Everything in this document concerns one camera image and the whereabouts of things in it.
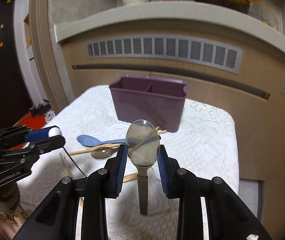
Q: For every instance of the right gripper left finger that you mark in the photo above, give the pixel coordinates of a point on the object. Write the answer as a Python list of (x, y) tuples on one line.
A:
[(56, 215)]

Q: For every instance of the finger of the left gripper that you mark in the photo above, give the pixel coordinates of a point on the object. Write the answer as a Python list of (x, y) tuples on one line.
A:
[(23, 134), (45, 144)]

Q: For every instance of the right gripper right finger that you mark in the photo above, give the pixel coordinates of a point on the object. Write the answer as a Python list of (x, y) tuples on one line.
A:
[(228, 217)]

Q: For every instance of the white plastic spoon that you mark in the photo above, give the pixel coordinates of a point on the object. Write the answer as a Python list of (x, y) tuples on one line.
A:
[(55, 131)]

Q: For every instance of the metal spoon black handle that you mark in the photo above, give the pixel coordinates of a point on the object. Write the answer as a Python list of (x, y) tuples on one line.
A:
[(143, 158)]

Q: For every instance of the red floor mat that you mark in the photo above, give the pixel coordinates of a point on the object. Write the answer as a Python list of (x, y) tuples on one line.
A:
[(35, 122)]

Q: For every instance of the blue plastic spoon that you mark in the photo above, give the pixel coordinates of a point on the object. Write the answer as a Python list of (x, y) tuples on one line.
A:
[(90, 141)]

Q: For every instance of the wooden chopstick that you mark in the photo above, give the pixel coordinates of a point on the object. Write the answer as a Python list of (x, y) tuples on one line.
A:
[(92, 149)]

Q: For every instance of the dark metal spoon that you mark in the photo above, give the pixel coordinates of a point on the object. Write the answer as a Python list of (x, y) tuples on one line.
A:
[(104, 153)]

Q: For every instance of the wooden spoon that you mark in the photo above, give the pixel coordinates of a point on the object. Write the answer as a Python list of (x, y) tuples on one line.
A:
[(130, 177)]

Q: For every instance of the white lace tablecloth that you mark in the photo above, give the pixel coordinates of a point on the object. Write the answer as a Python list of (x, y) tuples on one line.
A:
[(205, 144)]

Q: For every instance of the purple plastic utensil caddy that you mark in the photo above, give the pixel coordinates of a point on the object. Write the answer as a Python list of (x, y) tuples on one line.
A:
[(155, 99)]

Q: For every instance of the large grey vent grille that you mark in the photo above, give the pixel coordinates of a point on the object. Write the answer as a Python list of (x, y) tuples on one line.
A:
[(183, 48)]

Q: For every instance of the grey stone countertop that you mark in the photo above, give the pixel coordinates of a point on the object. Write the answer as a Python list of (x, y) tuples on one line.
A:
[(170, 10)]

